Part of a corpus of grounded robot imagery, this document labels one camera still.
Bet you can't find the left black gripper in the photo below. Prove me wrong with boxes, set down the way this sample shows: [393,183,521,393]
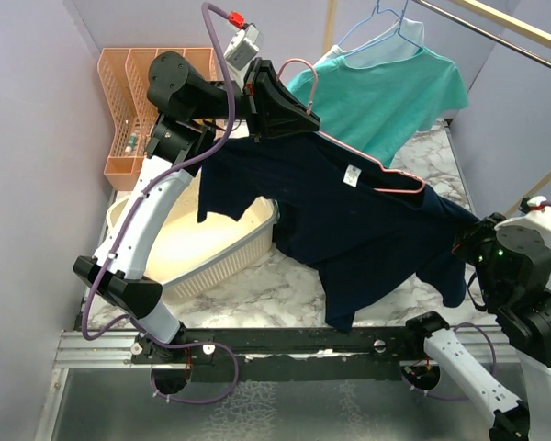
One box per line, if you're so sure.
[186,54,319,140]

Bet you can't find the pink wire hanger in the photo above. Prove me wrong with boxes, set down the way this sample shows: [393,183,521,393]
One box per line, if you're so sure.
[277,58,427,194]

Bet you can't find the teal green t shirt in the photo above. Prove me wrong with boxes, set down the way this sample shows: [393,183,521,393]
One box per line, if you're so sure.
[287,47,469,166]

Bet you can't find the navy blue t shirt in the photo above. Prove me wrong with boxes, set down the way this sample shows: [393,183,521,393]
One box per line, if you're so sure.
[197,133,476,332]

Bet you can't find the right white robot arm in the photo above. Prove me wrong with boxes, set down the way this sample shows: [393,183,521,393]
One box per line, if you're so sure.
[403,213,551,440]

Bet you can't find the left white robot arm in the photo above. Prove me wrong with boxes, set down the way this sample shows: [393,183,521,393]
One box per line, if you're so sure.
[73,51,320,363]

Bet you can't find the white t shirt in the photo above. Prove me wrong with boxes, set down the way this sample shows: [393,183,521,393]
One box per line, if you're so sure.
[316,18,424,68]

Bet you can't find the items in organizer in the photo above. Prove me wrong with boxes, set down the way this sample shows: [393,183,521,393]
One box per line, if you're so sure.
[123,130,150,156]

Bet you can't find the orange file organizer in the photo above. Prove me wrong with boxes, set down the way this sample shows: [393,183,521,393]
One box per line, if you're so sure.
[96,45,219,191]

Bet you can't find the cream laundry basket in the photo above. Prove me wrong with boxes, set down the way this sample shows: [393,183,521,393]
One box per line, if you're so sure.
[106,195,281,304]

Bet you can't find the metal hanging rod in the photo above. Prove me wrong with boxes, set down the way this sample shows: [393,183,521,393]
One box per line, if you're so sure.
[415,1,551,70]

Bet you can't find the wooden clothes rack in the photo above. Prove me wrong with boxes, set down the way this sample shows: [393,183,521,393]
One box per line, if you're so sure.
[323,1,551,214]

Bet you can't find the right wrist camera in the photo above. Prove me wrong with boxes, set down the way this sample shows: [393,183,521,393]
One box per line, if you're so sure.
[495,196,551,234]

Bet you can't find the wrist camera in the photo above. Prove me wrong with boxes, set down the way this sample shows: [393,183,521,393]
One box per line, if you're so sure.
[495,196,551,234]
[224,24,264,71]

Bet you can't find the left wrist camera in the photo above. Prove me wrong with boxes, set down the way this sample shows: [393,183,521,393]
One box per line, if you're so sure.
[224,24,264,71]

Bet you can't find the light blue wire hanger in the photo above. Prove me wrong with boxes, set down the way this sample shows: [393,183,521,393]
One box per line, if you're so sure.
[337,0,400,47]

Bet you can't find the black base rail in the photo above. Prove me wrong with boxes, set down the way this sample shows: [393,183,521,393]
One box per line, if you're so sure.
[131,311,448,383]

